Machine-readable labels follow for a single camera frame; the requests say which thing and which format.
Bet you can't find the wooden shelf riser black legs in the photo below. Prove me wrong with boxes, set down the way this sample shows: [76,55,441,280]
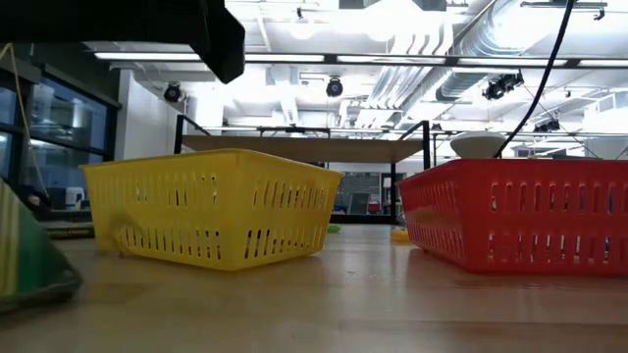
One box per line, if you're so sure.
[174,115,433,225]

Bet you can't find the yellow plastic basket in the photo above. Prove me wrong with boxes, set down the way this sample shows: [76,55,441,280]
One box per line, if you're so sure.
[79,148,344,273]

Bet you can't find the long black cable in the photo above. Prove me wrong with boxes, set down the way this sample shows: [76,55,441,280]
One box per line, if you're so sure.
[493,0,576,160]

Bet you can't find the white plastic container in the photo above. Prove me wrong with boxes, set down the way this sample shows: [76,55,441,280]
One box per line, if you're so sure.
[64,185,86,211]

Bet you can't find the hanging yellow cord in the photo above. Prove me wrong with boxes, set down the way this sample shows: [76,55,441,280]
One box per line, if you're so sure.
[0,42,50,197]

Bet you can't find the white dome metal lamp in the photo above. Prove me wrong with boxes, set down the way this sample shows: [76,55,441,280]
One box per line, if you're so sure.
[449,130,507,160]

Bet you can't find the silver air duct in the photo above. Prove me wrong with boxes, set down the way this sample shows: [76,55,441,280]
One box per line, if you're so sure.
[372,0,546,104]

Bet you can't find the dark framed window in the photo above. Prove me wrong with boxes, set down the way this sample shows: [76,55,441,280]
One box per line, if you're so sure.
[0,43,122,212]

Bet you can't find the long ceiling light strip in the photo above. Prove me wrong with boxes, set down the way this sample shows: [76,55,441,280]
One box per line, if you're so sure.
[92,51,628,71]

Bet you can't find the red plastic basket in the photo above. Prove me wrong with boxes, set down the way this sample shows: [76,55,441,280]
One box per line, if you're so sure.
[395,157,628,276]

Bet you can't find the black metal table frame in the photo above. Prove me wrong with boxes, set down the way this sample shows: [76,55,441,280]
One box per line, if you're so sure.
[328,213,399,226]

